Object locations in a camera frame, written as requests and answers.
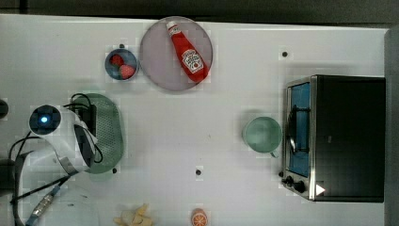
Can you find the blue small bowl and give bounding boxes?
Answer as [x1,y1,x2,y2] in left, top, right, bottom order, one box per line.
[104,48,139,81]

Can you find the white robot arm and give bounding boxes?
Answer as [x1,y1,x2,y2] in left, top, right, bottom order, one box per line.
[11,105,97,226]

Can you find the green mug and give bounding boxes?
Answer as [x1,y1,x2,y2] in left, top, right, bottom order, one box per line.
[242,116,282,158]

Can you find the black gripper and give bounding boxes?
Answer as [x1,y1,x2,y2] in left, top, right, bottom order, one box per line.
[78,105,97,136]

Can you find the black cylinder post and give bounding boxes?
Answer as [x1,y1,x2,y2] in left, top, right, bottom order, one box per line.
[0,100,8,119]
[0,159,15,196]

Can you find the orange slice toy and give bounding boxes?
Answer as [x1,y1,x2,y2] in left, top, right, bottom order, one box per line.
[191,208,208,226]

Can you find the red ketchup bottle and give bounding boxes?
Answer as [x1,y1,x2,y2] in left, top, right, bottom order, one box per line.
[166,21,209,83]

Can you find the red strawberry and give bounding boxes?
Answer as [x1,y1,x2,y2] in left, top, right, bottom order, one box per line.
[110,55,124,66]
[119,65,136,80]

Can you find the black toaster oven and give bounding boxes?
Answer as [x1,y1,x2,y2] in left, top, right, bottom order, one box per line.
[279,74,386,202]

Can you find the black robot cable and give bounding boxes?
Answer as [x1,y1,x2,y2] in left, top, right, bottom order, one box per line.
[8,92,104,205]

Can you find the grey round plate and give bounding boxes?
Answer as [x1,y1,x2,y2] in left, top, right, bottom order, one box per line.
[139,16,213,91]

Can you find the peeled banana toy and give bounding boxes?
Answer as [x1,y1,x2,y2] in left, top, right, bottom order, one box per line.
[113,203,152,226]

